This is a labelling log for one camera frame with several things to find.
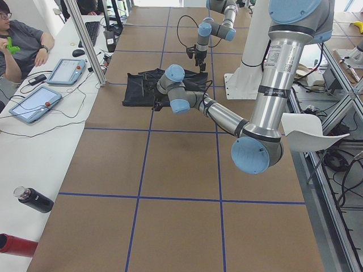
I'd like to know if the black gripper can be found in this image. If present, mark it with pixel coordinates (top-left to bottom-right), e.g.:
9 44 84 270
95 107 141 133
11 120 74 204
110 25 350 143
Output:
195 50 206 72

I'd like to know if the black graphic t-shirt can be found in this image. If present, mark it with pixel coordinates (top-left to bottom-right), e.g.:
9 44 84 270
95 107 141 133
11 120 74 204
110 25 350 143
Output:
122 67 209 108

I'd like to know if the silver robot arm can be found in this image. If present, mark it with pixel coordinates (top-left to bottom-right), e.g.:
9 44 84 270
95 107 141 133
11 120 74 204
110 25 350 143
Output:
154 1 335 174
187 0 238 72

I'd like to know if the black keyboard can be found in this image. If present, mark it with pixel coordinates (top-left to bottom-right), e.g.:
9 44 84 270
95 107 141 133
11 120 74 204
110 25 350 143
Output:
85 21 100 46

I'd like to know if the white plastic chair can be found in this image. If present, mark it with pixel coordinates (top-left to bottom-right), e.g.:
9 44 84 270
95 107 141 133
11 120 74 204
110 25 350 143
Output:
281 113 349 152

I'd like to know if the black computer mouse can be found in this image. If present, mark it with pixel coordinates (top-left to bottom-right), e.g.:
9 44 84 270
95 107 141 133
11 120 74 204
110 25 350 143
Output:
72 49 85 57

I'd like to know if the far blue teach pendant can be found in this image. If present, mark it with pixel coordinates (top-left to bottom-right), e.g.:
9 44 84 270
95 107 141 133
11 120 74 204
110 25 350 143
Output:
45 59 86 86

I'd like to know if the blue teach pendant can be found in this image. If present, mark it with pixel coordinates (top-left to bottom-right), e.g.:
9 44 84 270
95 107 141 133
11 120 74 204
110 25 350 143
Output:
45 59 86 86
9 87 62 124

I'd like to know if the near blue teach pendant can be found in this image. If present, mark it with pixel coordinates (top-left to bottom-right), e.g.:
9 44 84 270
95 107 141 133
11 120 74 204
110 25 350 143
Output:
9 87 62 124

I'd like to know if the seated person grey shirt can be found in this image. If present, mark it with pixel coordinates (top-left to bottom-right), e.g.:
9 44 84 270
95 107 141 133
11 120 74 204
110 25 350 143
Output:
1 1 54 83

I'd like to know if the green figurine toy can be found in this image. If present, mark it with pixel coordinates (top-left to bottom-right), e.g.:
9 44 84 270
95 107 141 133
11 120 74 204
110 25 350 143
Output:
6 37 20 54

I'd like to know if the black water bottle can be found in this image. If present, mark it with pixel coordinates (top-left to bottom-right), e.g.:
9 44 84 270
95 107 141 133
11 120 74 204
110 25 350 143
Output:
13 186 54 213

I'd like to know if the red cylinder bottle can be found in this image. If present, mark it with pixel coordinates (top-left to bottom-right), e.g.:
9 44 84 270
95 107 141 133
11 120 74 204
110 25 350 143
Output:
1 233 38 257

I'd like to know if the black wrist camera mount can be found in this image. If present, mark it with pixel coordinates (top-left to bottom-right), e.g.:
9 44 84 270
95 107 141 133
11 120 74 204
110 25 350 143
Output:
186 46 196 59
152 97 163 112

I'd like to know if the right black braided cable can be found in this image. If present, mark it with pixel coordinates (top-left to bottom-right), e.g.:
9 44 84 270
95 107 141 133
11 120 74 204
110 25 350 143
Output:
176 15 225 52

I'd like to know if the black braided cable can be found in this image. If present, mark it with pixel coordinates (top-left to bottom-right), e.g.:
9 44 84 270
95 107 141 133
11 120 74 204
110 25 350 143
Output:
176 15 225 52
195 80 225 134

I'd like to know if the left black braided cable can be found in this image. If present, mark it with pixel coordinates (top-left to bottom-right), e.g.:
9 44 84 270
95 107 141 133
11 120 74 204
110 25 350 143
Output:
195 80 225 134

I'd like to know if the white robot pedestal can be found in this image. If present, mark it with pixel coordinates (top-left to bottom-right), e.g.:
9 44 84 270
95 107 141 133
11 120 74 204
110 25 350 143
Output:
224 0 271 100

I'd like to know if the aluminium frame post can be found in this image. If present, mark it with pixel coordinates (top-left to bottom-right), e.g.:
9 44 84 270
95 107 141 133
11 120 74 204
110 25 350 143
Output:
64 0 106 87

